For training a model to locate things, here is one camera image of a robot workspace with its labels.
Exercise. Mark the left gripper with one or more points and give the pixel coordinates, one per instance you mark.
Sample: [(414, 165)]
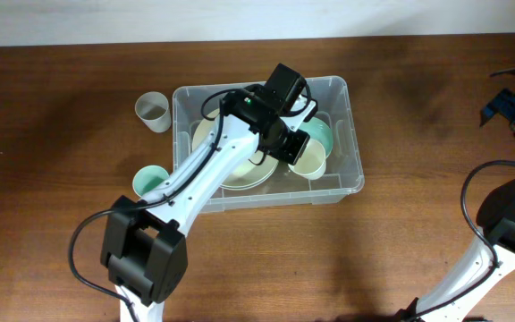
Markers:
[(292, 153)]

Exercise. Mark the beige bowl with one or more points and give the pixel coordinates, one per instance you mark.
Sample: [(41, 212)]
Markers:
[(204, 134), (248, 175)]

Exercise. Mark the cream cup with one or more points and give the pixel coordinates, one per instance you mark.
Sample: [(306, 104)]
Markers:
[(312, 163)]

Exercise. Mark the green bowl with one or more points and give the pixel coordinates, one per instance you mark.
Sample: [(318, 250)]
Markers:
[(320, 131)]

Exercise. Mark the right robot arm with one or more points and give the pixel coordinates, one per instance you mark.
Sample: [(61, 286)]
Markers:
[(491, 255)]

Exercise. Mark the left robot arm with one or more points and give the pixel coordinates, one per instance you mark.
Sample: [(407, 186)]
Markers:
[(144, 247)]

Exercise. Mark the clear plastic storage container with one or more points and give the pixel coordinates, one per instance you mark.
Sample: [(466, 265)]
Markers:
[(343, 174)]

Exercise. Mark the grey cup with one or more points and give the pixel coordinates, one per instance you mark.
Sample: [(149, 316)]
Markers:
[(153, 109)]

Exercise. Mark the green cup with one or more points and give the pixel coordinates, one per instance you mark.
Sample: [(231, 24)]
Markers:
[(147, 178)]

